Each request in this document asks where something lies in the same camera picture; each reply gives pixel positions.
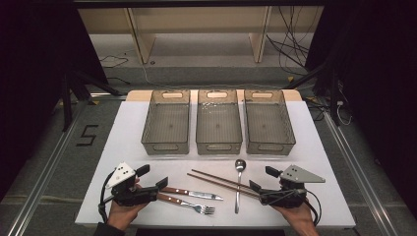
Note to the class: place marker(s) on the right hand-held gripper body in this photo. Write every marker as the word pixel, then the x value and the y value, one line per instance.
pixel 288 195

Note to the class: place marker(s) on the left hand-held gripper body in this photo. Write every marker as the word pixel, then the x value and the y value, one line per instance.
pixel 126 191

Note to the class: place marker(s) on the silver metal spoon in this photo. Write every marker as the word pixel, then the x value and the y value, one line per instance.
pixel 240 165

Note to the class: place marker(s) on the clear grey plastic bin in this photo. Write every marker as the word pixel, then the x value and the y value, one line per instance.
pixel 218 123
pixel 166 123
pixel 268 123

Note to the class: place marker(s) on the person's right hand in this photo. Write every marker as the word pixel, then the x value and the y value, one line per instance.
pixel 296 215

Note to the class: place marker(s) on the person's left hand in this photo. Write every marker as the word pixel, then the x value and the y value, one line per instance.
pixel 123 214

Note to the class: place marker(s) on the white table sheet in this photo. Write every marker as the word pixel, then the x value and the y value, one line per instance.
pixel 229 220

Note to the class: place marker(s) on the black metal stand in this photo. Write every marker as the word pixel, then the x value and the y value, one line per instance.
pixel 333 98
pixel 67 105

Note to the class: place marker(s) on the dark curtain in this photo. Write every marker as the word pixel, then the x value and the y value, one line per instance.
pixel 29 82
pixel 383 82

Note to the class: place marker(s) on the light wooden shelf unit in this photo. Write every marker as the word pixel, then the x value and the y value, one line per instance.
pixel 196 19

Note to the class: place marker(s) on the aluminium floor rail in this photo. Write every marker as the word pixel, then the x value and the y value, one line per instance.
pixel 42 183
pixel 360 177

